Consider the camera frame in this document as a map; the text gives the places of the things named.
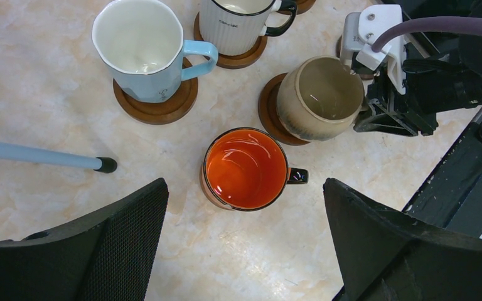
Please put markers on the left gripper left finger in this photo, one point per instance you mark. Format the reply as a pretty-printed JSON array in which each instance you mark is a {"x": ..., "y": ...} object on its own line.
[{"x": 107, "y": 254}]

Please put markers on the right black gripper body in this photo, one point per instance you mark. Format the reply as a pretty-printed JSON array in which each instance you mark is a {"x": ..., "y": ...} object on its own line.
[{"x": 448, "y": 81}]

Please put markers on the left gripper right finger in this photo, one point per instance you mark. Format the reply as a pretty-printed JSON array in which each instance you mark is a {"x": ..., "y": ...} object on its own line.
[{"x": 385, "y": 254}]

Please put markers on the beige mug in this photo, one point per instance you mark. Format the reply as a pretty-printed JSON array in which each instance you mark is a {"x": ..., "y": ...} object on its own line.
[{"x": 319, "y": 99}]

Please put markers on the brown ridged wooden coaster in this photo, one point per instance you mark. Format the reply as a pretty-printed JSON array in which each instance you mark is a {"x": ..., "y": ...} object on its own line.
[
  {"x": 159, "y": 113},
  {"x": 245, "y": 59},
  {"x": 302, "y": 6}
]

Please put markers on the orange mug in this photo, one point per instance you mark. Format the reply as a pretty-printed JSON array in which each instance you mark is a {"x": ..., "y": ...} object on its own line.
[{"x": 245, "y": 169}]

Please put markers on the dark brown ridged coaster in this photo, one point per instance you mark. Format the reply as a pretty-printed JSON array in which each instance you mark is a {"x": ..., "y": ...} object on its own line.
[{"x": 267, "y": 111}]

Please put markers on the light blue mug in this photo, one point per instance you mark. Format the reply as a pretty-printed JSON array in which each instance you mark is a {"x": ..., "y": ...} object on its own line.
[{"x": 142, "y": 43}]

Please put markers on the clear glass mug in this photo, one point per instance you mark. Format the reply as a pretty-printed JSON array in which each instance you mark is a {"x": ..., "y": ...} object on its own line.
[{"x": 235, "y": 26}]

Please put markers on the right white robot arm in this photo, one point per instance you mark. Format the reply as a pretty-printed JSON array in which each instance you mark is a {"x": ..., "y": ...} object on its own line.
[{"x": 467, "y": 28}]

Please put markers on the light blue tripod stand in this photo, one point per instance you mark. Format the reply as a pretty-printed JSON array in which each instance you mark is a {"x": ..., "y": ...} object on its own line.
[{"x": 15, "y": 152}]

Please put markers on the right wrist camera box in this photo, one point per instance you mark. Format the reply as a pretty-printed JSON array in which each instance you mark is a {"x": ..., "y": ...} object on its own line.
[{"x": 362, "y": 43}]

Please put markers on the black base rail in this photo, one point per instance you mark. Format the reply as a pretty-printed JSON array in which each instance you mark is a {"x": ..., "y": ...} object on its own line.
[{"x": 451, "y": 196}]

